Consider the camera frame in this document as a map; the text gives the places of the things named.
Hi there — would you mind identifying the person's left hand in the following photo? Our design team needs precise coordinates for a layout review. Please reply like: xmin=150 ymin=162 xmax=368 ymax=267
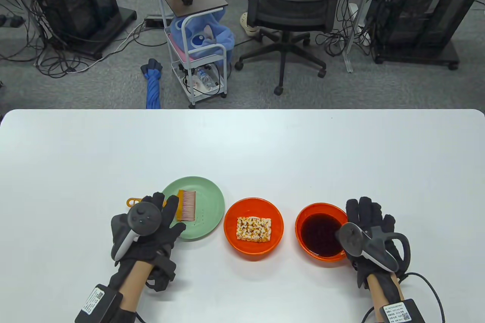
xmin=114 ymin=192 xmax=187 ymax=265

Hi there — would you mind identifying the person's right hand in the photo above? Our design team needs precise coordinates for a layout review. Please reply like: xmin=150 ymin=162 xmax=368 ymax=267
xmin=346 ymin=197 xmax=410 ymax=289

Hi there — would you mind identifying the grey tracking controller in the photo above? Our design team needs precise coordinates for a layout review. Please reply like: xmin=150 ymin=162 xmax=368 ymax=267
xmin=111 ymin=202 xmax=164 ymax=262
xmin=335 ymin=222 xmax=412 ymax=273

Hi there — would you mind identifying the dark soy sauce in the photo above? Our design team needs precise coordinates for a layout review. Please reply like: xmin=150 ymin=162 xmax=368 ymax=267
xmin=300 ymin=213 xmax=347 ymax=257

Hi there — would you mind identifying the orange handled basting brush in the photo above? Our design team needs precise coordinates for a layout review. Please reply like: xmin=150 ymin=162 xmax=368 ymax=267
xmin=127 ymin=189 xmax=197 ymax=222

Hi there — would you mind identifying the rectangular puffed rice cake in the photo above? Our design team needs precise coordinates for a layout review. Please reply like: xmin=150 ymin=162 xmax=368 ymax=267
xmin=236 ymin=217 xmax=273 ymax=243

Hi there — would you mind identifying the person's left forearm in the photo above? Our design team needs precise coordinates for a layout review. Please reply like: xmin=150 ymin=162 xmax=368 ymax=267
xmin=108 ymin=261 xmax=156 ymax=323

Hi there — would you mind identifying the person's right forearm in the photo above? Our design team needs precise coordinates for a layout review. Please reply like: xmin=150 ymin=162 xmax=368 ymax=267
xmin=365 ymin=273 xmax=406 ymax=323

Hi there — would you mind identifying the orange bowl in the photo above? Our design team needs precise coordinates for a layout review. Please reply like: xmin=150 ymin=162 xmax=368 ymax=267
xmin=224 ymin=197 xmax=284 ymax=262
xmin=295 ymin=203 xmax=351 ymax=262

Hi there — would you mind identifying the green plate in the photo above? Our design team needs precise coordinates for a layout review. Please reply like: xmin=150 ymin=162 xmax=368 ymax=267
xmin=161 ymin=176 xmax=225 ymax=241

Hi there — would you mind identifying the black labelled sensor box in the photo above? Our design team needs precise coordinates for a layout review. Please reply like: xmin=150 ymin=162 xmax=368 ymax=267
xmin=75 ymin=284 xmax=124 ymax=323
xmin=381 ymin=299 xmax=427 ymax=323

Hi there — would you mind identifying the white metal table leg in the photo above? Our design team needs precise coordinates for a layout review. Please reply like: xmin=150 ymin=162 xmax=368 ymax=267
xmin=343 ymin=0 xmax=379 ymax=73

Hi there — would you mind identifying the blue folded umbrella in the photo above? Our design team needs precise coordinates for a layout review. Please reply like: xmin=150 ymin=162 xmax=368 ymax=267
xmin=141 ymin=59 xmax=163 ymax=109

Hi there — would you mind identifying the clear water bottle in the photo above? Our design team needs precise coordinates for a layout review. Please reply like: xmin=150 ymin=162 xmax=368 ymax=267
xmin=195 ymin=67 xmax=217 ymax=91

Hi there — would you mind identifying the pink cushion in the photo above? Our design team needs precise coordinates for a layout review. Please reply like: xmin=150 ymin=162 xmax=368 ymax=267
xmin=169 ymin=33 xmax=197 ymax=63

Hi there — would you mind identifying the blue plush toy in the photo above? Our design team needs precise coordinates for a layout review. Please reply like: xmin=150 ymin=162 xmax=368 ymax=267
xmin=169 ymin=7 xmax=235 ymax=62

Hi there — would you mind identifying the black power adapter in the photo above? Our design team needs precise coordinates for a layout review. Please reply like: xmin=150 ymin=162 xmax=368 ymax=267
xmin=0 ymin=14 xmax=25 ymax=28

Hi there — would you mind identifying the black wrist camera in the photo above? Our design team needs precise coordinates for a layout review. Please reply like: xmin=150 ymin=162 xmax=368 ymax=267
xmin=145 ymin=253 xmax=177 ymax=293
xmin=355 ymin=262 xmax=371 ymax=290

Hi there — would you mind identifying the tangle of black floor cables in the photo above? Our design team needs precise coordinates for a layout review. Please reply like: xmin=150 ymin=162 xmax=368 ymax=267
xmin=314 ymin=0 xmax=379 ymax=58
xmin=0 ymin=0 xmax=167 ymax=78

